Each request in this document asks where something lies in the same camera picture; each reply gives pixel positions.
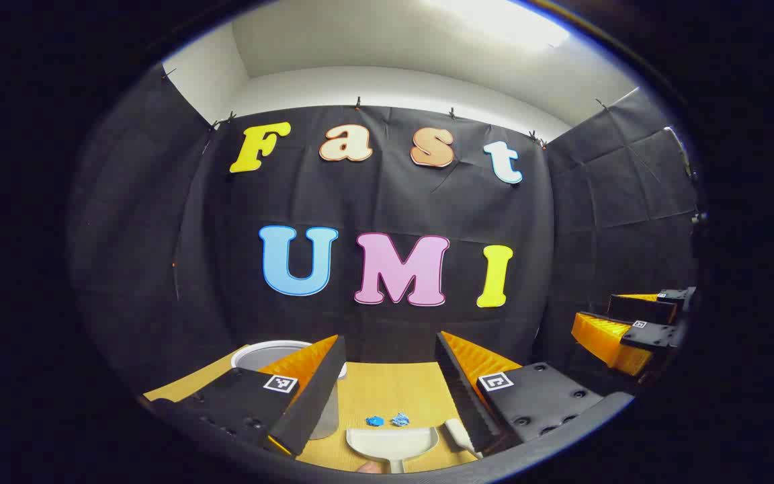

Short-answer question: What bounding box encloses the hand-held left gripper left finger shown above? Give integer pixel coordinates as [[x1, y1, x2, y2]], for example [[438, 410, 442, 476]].
[[150, 334, 347, 458]]

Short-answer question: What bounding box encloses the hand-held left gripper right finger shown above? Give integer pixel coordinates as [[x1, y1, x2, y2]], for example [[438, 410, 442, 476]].
[[435, 330, 605, 456]]

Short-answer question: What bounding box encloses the small white broom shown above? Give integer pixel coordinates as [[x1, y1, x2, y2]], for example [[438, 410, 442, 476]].
[[443, 417, 484, 460]]

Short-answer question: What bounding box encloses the white ribbed garbage bin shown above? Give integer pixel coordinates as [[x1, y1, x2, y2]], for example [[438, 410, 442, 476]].
[[230, 339, 348, 441]]

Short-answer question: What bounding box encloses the white plastic dustpan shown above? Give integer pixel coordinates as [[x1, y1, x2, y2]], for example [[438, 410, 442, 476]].
[[346, 426, 440, 475]]

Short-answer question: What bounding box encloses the wooden desktop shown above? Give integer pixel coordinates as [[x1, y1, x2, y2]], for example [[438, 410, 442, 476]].
[[143, 345, 495, 475]]

